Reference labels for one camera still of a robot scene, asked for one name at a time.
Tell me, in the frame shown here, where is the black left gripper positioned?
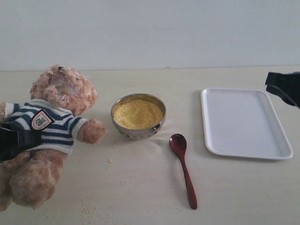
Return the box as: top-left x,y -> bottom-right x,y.
0,123 -> 42,162

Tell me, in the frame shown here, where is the tan teddy bear striped sweater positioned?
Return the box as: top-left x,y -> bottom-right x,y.
0,65 -> 106,211

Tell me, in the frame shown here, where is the dark red wooden spoon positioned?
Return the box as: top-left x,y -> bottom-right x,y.
169,133 -> 198,210

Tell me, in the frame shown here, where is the white rectangular plastic tray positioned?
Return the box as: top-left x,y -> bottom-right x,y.
201,88 -> 293,160

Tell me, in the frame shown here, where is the steel bowl of yellow millet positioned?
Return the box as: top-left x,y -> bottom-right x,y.
111,93 -> 166,140

